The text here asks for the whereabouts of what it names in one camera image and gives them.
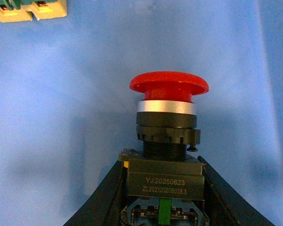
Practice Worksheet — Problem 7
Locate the green and beige switch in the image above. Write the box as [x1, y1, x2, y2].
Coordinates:
[0, 0, 67, 23]

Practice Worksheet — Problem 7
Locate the red mushroom push button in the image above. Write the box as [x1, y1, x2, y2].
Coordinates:
[119, 71, 210, 226]

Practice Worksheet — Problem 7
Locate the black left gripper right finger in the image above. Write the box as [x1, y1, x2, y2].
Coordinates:
[198, 156, 273, 226]

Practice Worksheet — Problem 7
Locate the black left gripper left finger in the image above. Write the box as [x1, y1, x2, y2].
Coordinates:
[65, 161, 127, 226]

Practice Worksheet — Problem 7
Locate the blue plastic tray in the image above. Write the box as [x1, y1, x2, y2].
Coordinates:
[0, 0, 283, 226]

